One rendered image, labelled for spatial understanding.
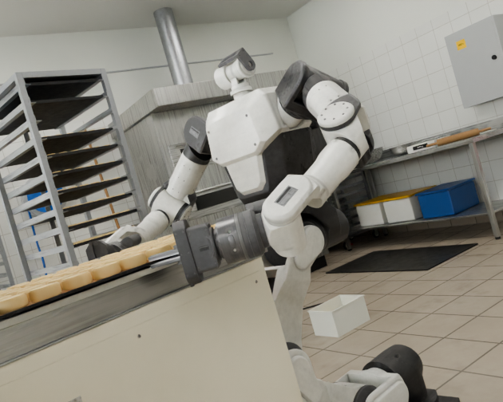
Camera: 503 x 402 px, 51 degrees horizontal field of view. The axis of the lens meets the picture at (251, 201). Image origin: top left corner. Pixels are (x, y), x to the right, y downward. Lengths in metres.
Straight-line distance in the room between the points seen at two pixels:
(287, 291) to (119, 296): 0.54
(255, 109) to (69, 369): 0.77
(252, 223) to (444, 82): 4.93
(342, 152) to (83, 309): 0.55
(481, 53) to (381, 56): 1.32
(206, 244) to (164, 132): 3.78
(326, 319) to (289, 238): 2.32
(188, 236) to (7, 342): 0.33
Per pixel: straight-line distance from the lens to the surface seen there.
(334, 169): 1.02
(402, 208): 5.52
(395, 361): 1.79
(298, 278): 1.40
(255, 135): 1.36
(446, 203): 5.20
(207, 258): 0.96
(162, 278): 1.04
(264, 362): 1.19
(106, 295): 0.98
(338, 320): 3.24
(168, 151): 4.68
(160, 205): 1.73
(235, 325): 1.13
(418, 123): 5.99
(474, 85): 5.35
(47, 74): 2.83
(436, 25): 5.79
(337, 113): 1.08
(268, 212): 0.92
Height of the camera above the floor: 0.99
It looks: 1 degrees down
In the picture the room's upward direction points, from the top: 16 degrees counter-clockwise
